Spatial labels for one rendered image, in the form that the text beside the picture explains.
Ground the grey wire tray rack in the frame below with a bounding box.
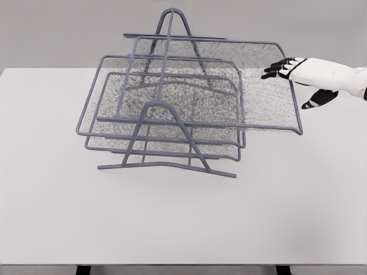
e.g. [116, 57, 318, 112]
[97, 8, 237, 179]

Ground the large grey mesh folder tray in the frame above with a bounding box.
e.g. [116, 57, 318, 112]
[96, 33, 304, 136]

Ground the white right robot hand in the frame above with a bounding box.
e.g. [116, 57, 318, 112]
[260, 56, 355, 110]

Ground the small grey mesh folder tray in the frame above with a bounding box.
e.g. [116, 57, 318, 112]
[84, 72, 242, 163]

